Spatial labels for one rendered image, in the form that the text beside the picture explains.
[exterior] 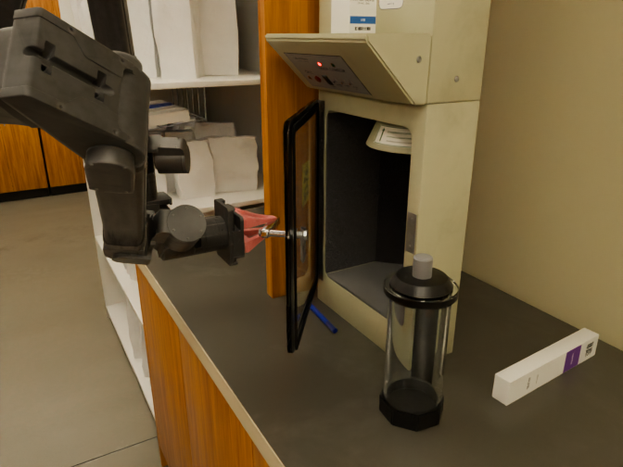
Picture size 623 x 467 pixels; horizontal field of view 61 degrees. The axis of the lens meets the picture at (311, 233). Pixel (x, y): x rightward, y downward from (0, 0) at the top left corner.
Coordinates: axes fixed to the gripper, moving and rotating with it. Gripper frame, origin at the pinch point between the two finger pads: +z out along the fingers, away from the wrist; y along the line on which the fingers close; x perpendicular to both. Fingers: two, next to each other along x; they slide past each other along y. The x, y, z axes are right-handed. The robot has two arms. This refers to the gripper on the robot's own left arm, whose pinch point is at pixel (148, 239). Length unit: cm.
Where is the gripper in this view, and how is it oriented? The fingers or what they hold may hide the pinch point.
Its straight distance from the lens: 117.0
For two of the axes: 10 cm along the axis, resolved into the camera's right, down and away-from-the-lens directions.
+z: 0.1, 9.4, 3.5
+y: 8.7, -1.8, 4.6
